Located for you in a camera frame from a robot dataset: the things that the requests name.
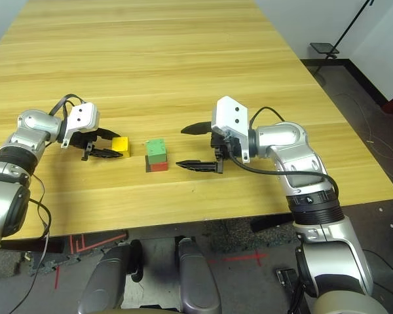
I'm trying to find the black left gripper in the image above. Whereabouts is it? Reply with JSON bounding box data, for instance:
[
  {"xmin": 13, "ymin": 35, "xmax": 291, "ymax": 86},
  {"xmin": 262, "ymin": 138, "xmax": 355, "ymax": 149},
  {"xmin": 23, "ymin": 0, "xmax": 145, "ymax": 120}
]
[{"xmin": 71, "ymin": 127, "xmax": 124, "ymax": 162}]

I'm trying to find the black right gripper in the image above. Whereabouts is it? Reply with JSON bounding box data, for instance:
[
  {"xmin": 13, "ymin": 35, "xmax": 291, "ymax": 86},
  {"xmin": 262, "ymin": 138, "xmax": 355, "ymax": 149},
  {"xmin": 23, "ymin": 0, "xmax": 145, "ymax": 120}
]
[{"xmin": 175, "ymin": 120, "xmax": 244, "ymax": 175}]

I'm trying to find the yellow wooden block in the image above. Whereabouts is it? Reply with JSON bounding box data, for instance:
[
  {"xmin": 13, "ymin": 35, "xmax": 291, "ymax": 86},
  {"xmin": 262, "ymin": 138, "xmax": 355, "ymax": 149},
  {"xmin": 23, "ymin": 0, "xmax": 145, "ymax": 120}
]
[{"xmin": 111, "ymin": 136, "xmax": 133, "ymax": 158}]

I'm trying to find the green wooden block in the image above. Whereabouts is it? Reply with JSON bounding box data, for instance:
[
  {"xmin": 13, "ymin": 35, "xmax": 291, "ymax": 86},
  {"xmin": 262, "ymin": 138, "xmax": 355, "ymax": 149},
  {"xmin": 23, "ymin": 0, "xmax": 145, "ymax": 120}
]
[{"xmin": 145, "ymin": 138, "xmax": 168, "ymax": 165}]

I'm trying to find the red wooden block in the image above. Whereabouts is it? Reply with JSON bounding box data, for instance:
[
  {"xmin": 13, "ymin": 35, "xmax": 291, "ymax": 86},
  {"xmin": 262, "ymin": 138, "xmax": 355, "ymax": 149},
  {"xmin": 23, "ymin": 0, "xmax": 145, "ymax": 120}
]
[{"xmin": 149, "ymin": 160, "xmax": 169, "ymax": 173}]

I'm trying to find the speckled floor mat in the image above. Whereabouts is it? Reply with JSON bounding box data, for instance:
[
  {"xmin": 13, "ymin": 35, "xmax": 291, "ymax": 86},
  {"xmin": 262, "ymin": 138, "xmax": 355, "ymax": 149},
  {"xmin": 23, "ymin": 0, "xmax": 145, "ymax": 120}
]
[{"xmin": 209, "ymin": 216, "xmax": 297, "ymax": 255}]

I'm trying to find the black mat with red lines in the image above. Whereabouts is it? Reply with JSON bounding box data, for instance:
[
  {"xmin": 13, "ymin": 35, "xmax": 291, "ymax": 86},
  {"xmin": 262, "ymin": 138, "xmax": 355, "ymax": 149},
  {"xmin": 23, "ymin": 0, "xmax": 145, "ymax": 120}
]
[{"xmin": 67, "ymin": 230, "xmax": 129, "ymax": 255}]

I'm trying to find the grey right robot leg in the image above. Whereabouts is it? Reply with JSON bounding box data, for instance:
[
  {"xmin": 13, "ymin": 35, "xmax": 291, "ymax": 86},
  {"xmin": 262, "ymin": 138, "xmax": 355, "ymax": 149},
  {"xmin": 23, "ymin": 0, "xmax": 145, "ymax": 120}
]
[{"xmin": 176, "ymin": 237, "xmax": 222, "ymax": 314}]

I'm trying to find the grey robot leg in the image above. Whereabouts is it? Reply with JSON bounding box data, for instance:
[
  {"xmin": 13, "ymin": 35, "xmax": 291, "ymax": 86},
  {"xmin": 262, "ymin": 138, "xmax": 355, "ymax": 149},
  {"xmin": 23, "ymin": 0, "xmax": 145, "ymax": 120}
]
[
  {"xmin": 77, "ymin": 243, "xmax": 142, "ymax": 314},
  {"xmin": 176, "ymin": 237, "xmax": 222, "ymax": 314}
]

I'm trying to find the grey left robot leg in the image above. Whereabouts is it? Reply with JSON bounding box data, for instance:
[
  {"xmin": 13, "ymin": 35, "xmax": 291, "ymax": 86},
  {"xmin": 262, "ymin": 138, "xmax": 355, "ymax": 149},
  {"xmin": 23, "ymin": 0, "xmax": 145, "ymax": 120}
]
[{"xmin": 77, "ymin": 243, "xmax": 142, "ymax": 314}]

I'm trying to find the black box on floor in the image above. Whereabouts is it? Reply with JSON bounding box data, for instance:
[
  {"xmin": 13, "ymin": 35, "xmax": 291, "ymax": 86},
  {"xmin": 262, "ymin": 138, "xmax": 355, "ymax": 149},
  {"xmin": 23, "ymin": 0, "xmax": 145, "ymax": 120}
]
[{"xmin": 275, "ymin": 267, "xmax": 302, "ymax": 295}]

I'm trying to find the black stand with tray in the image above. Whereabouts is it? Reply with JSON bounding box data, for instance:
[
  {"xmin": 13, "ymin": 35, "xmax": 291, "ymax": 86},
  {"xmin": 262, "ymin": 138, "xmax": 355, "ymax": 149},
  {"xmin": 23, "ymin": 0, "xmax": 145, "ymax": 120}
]
[{"xmin": 309, "ymin": 0, "xmax": 375, "ymax": 75}]

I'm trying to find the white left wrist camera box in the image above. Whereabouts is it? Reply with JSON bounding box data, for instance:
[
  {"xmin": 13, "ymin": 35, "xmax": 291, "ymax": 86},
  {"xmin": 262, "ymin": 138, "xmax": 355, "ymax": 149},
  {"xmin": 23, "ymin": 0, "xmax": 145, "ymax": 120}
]
[{"xmin": 60, "ymin": 101, "xmax": 101, "ymax": 150}]

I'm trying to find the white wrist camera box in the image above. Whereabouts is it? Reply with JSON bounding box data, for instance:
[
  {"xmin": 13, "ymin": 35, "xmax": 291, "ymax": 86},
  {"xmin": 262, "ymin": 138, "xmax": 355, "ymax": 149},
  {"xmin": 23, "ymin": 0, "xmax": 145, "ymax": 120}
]
[
  {"xmin": 60, "ymin": 101, "xmax": 101, "ymax": 150},
  {"xmin": 210, "ymin": 95, "xmax": 252, "ymax": 164}
]

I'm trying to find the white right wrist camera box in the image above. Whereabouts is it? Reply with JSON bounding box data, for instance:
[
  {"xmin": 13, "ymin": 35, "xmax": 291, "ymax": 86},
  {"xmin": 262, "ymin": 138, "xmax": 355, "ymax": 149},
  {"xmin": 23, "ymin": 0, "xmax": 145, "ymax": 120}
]
[{"xmin": 210, "ymin": 95, "xmax": 252, "ymax": 164}]

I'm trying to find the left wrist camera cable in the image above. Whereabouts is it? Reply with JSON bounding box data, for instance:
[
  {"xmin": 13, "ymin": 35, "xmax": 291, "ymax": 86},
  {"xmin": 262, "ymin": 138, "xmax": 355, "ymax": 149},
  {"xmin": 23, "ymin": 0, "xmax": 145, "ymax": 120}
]
[{"xmin": 48, "ymin": 94, "xmax": 86, "ymax": 118}]

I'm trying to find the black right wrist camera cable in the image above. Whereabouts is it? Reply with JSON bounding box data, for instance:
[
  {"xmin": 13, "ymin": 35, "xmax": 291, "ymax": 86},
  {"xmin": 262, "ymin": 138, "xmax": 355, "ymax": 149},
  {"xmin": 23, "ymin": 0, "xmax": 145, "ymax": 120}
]
[{"xmin": 227, "ymin": 106, "xmax": 341, "ymax": 198}]

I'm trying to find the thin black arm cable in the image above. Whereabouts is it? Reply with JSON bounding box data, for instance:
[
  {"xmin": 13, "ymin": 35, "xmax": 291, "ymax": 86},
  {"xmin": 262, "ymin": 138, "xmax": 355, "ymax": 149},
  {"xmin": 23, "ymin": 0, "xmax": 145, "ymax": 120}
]
[{"xmin": 16, "ymin": 173, "xmax": 52, "ymax": 312}]

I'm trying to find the thin grey floor wire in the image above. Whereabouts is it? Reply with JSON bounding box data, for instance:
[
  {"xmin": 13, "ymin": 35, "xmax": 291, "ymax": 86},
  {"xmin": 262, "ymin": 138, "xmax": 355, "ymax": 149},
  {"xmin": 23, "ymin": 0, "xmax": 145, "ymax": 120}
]
[{"xmin": 333, "ymin": 92, "xmax": 393, "ymax": 158}]

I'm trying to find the black floor cable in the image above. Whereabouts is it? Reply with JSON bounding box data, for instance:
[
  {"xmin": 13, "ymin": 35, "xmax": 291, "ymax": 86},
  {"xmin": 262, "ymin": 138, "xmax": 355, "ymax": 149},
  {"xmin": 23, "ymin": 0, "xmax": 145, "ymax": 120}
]
[{"xmin": 362, "ymin": 249, "xmax": 393, "ymax": 277}]

